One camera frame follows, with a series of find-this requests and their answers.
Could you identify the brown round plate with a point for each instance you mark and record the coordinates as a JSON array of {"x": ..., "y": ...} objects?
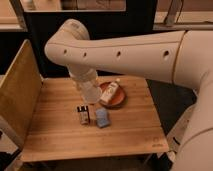
[{"x": 118, "y": 98}]

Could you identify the dark right side panel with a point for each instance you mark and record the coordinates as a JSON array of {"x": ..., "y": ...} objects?
[{"x": 170, "y": 101}]

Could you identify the black back panel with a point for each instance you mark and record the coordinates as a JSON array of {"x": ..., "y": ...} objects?
[{"x": 137, "y": 19}]

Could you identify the white ceramic cup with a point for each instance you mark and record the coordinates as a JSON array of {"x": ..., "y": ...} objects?
[{"x": 91, "y": 91}]

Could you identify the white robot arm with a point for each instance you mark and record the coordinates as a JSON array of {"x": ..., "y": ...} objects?
[{"x": 183, "y": 58}]

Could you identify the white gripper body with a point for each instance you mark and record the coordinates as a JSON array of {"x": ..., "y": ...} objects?
[{"x": 84, "y": 77}]

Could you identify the blue sponge pad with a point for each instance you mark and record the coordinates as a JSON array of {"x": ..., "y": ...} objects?
[{"x": 102, "y": 118}]

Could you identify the wooden left side panel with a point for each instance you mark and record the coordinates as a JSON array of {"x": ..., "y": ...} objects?
[{"x": 19, "y": 91}]

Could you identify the white bottle on plate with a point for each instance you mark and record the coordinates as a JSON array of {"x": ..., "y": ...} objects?
[{"x": 109, "y": 92}]

